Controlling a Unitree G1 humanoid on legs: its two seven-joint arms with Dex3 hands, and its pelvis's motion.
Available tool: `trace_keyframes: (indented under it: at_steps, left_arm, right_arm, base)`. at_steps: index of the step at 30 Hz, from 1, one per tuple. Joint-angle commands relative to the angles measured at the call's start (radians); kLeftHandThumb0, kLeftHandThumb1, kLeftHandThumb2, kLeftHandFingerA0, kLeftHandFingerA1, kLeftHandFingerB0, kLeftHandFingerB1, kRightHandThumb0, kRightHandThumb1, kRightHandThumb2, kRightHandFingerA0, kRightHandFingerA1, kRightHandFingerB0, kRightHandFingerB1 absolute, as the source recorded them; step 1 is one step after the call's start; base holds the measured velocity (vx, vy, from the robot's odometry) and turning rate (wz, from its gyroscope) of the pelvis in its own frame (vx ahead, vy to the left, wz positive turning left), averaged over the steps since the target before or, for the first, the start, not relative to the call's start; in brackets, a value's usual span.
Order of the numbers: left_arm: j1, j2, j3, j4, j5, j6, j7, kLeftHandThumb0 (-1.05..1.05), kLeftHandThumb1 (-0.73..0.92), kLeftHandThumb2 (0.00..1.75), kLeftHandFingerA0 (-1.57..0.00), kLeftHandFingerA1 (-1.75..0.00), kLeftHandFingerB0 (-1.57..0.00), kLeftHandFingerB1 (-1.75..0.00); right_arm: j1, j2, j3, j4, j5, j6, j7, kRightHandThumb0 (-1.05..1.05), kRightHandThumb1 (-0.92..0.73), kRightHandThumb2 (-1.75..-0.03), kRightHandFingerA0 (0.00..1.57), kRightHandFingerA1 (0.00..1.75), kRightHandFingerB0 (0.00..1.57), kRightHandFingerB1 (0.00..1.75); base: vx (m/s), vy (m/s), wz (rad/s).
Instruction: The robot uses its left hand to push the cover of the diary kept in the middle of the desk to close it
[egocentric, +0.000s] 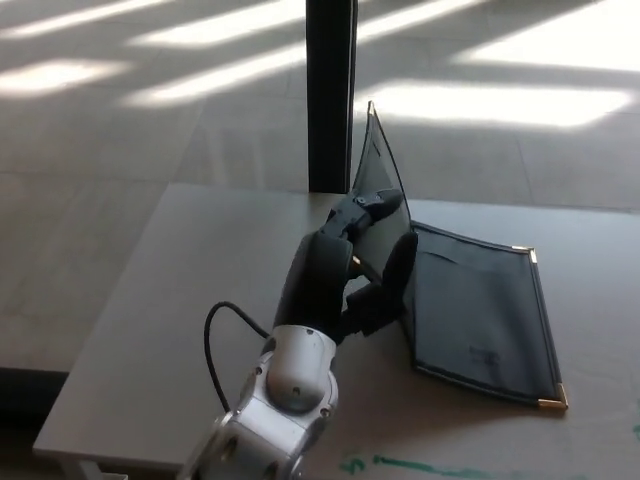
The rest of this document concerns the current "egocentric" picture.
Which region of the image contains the black diary with gold corners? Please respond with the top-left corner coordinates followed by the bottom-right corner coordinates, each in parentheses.
top-left (348, 100), bottom-right (570, 412)

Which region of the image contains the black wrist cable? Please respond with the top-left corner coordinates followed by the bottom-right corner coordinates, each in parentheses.
top-left (202, 301), bottom-right (271, 414)

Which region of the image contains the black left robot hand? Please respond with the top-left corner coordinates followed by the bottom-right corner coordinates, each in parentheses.
top-left (273, 189), bottom-right (419, 347)

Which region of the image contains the black vertical pillar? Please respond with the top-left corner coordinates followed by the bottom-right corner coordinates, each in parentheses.
top-left (304, 0), bottom-right (359, 195)

